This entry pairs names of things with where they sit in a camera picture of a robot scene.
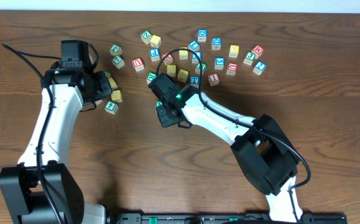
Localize green N block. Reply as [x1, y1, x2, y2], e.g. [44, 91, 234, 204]
[155, 101, 162, 107]

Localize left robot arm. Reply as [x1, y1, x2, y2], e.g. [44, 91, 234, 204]
[0, 40, 115, 223]

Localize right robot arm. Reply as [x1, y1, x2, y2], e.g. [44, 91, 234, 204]
[148, 73, 303, 222]

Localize green V block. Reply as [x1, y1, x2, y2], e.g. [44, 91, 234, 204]
[104, 71, 111, 78]

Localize yellow K block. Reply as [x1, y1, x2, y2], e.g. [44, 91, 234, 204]
[108, 77, 118, 90]

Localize yellow O block left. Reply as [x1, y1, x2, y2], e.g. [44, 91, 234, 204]
[111, 90, 122, 102]

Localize yellow o block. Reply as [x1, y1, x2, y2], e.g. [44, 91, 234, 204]
[111, 90, 122, 102]
[167, 64, 177, 77]

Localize green 4 block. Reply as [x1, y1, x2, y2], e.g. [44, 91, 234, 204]
[104, 101, 118, 114]

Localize green 7 block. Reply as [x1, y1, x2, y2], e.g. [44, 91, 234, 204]
[111, 55, 125, 69]

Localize yellow C block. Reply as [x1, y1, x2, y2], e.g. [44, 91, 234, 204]
[177, 69, 189, 83]

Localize green J block left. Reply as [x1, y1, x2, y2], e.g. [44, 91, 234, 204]
[109, 44, 122, 56]

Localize green R block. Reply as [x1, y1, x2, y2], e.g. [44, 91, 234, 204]
[146, 72, 157, 84]

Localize blue T block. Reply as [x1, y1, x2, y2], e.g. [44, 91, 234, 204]
[190, 76, 200, 88]

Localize yellow O block centre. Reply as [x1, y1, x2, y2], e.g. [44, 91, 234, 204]
[167, 64, 177, 77]

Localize red U block left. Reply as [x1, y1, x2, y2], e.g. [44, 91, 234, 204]
[132, 57, 144, 72]

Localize red u block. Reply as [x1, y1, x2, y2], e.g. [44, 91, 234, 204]
[132, 57, 144, 72]
[226, 62, 238, 76]

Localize red A block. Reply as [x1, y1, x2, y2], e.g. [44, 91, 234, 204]
[162, 52, 173, 65]

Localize red I block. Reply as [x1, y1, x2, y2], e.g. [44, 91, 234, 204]
[208, 73, 220, 86]

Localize green B block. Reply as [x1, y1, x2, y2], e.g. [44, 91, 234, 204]
[195, 62, 207, 75]

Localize blue L block lower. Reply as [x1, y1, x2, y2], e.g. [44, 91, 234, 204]
[192, 51, 202, 64]

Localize blue l block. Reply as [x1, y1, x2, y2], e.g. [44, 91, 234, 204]
[192, 51, 202, 64]
[188, 40, 200, 52]

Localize yellow S block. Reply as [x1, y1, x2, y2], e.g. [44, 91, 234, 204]
[178, 47, 188, 60]

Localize blue P block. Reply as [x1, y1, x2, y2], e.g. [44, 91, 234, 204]
[149, 48, 160, 62]

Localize green Z block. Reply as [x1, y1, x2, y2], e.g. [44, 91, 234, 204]
[141, 30, 153, 45]

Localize blue S block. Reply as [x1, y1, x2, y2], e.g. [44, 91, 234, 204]
[215, 57, 225, 70]

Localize blue L block upper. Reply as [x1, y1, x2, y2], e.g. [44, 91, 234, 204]
[188, 40, 200, 52]

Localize yellow block beside Z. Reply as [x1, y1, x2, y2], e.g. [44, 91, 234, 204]
[150, 35, 162, 48]

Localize red U block right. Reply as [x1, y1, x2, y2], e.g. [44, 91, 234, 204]
[226, 62, 238, 76]

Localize blue D block right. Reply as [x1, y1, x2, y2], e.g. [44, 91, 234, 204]
[211, 37, 222, 50]

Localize blue d block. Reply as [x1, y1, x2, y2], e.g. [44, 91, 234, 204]
[211, 37, 222, 50]
[197, 29, 208, 42]

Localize blue D block top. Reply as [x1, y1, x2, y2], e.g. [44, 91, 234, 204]
[197, 29, 208, 42]

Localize red M block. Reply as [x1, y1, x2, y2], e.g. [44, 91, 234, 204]
[252, 45, 264, 59]

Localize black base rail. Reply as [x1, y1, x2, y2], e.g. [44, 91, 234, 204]
[105, 213, 348, 224]

